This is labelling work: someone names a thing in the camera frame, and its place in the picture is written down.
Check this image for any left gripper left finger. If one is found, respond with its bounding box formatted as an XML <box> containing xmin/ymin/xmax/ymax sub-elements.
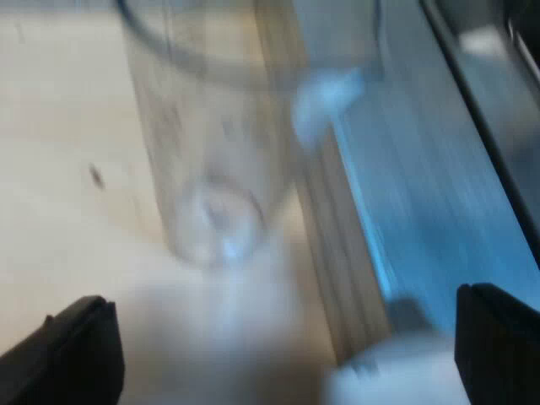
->
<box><xmin>0</xmin><ymin>295</ymin><xmax>127</xmax><ymax>405</ymax></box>

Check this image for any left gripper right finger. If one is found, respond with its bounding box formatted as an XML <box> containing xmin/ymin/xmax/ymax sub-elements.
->
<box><xmin>453</xmin><ymin>283</ymin><xmax>540</xmax><ymax>405</ymax></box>

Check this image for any steel espresso machine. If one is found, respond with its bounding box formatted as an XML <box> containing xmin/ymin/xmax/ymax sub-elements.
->
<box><xmin>290</xmin><ymin>0</ymin><xmax>540</xmax><ymax>338</ymax></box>

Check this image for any clear measuring glass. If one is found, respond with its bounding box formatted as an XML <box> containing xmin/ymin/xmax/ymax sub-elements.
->
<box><xmin>116</xmin><ymin>0</ymin><xmax>385</xmax><ymax>271</ymax></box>

